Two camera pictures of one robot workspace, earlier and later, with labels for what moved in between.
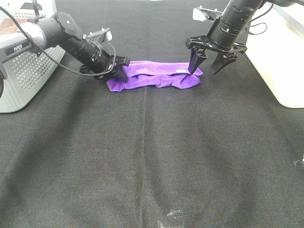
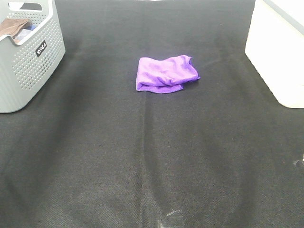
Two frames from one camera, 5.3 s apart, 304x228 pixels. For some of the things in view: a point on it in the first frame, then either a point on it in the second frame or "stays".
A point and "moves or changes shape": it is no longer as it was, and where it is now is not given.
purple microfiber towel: (148, 74) moves or changes shape
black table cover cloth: (222, 154) stays
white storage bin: (275, 48) stays
